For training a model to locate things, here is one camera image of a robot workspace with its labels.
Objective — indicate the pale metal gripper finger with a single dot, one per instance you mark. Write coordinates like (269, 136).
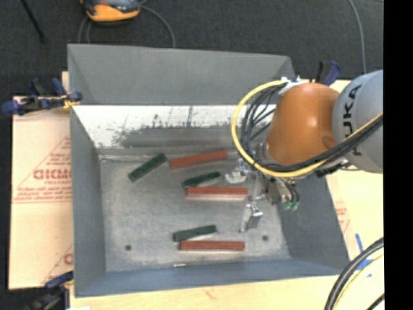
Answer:
(254, 215)
(235, 177)

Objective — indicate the dark green flat block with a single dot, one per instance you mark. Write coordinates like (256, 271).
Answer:
(201, 179)
(194, 232)
(147, 167)

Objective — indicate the grey metal bin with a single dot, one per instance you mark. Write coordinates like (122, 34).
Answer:
(135, 212)

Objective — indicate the red-brown flat block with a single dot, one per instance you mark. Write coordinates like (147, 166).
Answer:
(211, 245)
(198, 159)
(216, 191)

